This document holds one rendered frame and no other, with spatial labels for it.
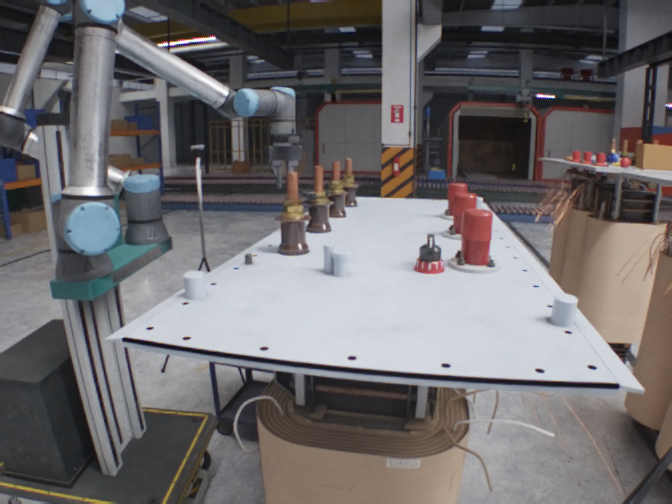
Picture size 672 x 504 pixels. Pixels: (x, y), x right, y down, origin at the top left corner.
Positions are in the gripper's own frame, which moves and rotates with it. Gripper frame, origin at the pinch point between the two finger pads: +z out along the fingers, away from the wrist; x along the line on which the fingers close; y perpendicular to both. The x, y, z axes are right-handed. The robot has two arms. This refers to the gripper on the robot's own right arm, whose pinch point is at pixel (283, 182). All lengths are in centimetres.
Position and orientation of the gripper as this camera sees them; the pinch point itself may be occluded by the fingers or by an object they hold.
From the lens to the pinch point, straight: 159.5
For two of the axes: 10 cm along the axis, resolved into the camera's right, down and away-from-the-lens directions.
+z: 0.0, 9.7, 2.5
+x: -8.5, 1.3, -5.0
